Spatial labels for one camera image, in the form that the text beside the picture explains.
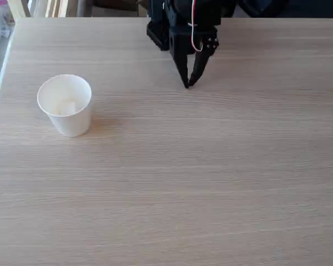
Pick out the white cube block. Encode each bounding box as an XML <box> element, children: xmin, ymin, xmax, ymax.
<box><xmin>56</xmin><ymin>100</ymin><xmax>80</xmax><ymax>116</ymax></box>

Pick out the dark fabric object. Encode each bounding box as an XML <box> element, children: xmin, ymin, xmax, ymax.
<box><xmin>236</xmin><ymin>0</ymin><xmax>333</xmax><ymax>19</ymax></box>

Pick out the white paper cup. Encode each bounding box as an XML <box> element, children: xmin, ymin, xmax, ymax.
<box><xmin>37</xmin><ymin>74</ymin><xmax>93</xmax><ymax>138</ymax></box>

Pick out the white and red cable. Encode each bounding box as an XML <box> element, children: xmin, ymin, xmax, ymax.
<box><xmin>190</xmin><ymin>0</ymin><xmax>204</xmax><ymax>53</ymax></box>

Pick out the light wooden frame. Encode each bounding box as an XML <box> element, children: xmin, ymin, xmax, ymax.
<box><xmin>7</xmin><ymin>0</ymin><xmax>79</xmax><ymax>19</ymax></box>

